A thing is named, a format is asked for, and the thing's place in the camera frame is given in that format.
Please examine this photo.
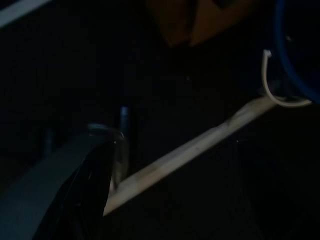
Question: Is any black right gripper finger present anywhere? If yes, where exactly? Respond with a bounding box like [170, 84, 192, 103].
[37, 138, 118, 240]

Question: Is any light wood table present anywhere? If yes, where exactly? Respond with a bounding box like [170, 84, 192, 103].
[103, 96, 278, 217]

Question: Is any brown cardboard piece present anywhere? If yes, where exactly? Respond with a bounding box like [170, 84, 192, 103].
[144, 0, 251, 48]

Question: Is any blue plastic bucket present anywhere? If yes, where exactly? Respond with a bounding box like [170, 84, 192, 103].
[273, 0, 320, 101]

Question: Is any white curved cord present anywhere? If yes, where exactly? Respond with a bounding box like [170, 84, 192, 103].
[261, 49, 312, 108]

